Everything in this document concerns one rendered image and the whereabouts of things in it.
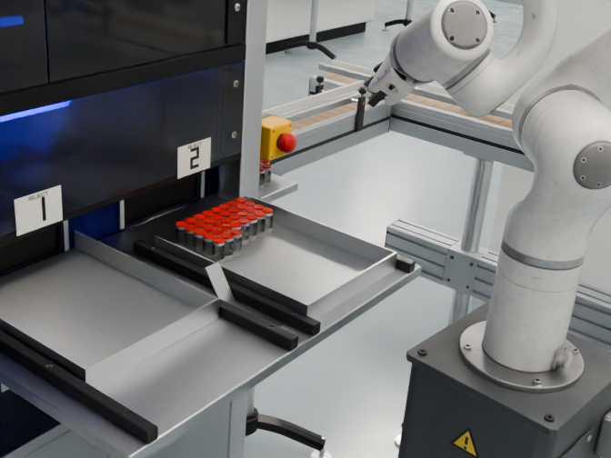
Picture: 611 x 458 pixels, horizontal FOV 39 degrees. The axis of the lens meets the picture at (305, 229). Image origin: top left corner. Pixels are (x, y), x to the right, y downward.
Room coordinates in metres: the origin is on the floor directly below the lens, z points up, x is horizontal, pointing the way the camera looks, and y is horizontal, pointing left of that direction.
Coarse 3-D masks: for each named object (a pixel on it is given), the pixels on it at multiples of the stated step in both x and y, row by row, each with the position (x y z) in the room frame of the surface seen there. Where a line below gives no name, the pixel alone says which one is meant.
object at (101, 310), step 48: (96, 240) 1.30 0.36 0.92; (0, 288) 1.17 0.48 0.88; (48, 288) 1.19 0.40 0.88; (96, 288) 1.20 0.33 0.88; (144, 288) 1.21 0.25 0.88; (192, 288) 1.17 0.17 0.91; (48, 336) 1.05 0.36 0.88; (96, 336) 1.06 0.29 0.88; (144, 336) 1.02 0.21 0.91; (96, 384) 0.94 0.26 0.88
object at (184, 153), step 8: (192, 144) 1.45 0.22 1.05; (200, 144) 1.47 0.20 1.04; (208, 144) 1.49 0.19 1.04; (184, 152) 1.44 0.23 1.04; (192, 152) 1.46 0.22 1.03; (200, 152) 1.47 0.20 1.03; (208, 152) 1.49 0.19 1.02; (184, 160) 1.44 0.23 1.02; (200, 160) 1.47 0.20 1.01; (208, 160) 1.49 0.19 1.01; (184, 168) 1.44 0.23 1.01; (200, 168) 1.47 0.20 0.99; (184, 176) 1.44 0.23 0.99
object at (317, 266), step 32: (288, 224) 1.49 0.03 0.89; (320, 224) 1.45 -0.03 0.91; (192, 256) 1.28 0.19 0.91; (256, 256) 1.35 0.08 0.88; (288, 256) 1.36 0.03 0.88; (320, 256) 1.37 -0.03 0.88; (352, 256) 1.38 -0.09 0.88; (384, 256) 1.36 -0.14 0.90; (256, 288) 1.20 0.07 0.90; (288, 288) 1.25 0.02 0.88; (320, 288) 1.26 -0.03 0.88; (352, 288) 1.24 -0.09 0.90
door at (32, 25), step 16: (0, 0) 1.16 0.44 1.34; (16, 0) 1.18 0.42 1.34; (32, 0) 1.21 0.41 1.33; (0, 16) 1.16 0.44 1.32; (16, 16) 1.18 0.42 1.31; (32, 16) 1.20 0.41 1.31; (0, 32) 1.16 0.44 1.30; (16, 32) 1.18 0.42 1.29; (32, 32) 1.20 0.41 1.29; (0, 48) 1.16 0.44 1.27; (16, 48) 1.18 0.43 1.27; (32, 48) 1.20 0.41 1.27; (0, 64) 1.16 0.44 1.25; (16, 64) 1.18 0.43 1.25; (32, 64) 1.20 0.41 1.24; (0, 80) 1.16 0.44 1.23; (16, 80) 1.18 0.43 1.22; (32, 80) 1.20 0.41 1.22
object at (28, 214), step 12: (48, 192) 1.20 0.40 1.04; (60, 192) 1.22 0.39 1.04; (24, 204) 1.16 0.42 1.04; (36, 204) 1.18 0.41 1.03; (48, 204) 1.20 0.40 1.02; (60, 204) 1.22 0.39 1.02; (24, 216) 1.16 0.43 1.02; (36, 216) 1.18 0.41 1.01; (48, 216) 1.20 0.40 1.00; (60, 216) 1.21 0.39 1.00; (24, 228) 1.16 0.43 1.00; (36, 228) 1.18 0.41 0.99
